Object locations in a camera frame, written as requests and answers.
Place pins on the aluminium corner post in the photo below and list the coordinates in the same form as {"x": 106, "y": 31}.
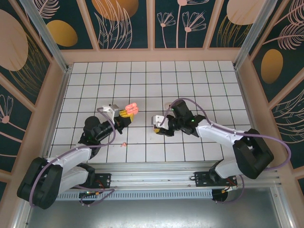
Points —
{"x": 47, "y": 40}
{"x": 254, "y": 33}

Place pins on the grey metal sheet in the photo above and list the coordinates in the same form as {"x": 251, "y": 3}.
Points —
{"x": 152, "y": 213}

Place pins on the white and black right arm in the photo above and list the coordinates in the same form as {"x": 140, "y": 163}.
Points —
{"x": 218, "y": 133}

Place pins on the coral pink charging case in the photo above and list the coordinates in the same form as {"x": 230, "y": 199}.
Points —
{"x": 131, "y": 108}

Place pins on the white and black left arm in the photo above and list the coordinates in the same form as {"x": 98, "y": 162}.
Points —
{"x": 69, "y": 154}

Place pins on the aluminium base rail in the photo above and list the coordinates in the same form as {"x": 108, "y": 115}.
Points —
{"x": 152, "y": 175}

